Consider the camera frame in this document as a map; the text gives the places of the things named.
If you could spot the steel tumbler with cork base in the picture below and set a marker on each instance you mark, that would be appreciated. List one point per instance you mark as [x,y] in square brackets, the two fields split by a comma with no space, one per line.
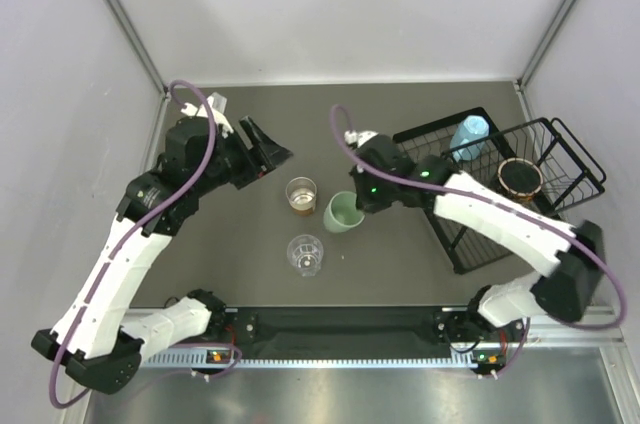
[301,193]

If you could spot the black wire dish rack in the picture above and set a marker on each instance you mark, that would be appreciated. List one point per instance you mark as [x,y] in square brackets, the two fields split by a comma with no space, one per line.
[539,164]

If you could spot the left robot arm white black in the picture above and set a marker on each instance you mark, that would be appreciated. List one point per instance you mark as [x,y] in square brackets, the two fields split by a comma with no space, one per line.
[91,341]

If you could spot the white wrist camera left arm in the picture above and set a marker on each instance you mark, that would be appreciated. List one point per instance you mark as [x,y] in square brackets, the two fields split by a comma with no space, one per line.
[216,105]

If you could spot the mint green cup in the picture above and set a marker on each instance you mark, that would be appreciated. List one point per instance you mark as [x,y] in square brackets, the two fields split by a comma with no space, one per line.
[341,214]

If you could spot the clear plastic glass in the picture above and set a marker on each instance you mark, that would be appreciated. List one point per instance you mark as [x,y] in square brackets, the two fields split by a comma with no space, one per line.
[305,253]

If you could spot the light blue ceramic mug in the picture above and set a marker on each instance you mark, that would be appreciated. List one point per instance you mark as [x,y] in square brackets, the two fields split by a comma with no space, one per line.
[468,139]

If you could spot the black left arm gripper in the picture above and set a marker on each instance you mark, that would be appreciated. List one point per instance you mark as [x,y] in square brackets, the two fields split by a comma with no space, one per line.
[263,156]

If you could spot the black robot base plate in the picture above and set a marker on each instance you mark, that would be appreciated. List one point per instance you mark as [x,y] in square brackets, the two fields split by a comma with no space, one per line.
[352,329]

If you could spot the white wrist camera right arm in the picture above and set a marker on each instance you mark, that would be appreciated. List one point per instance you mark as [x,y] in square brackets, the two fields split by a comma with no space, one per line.
[356,139]

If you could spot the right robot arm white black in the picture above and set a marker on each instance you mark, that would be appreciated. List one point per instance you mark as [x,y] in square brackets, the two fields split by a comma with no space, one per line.
[566,261]

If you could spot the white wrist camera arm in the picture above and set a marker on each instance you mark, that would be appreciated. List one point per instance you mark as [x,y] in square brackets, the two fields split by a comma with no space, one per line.
[216,105]
[356,139]

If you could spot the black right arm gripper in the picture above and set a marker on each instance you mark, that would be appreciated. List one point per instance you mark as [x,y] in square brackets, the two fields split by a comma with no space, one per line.
[365,201]

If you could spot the grey slotted cable duct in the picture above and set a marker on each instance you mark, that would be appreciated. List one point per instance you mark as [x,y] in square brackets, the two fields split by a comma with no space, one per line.
[218,358]

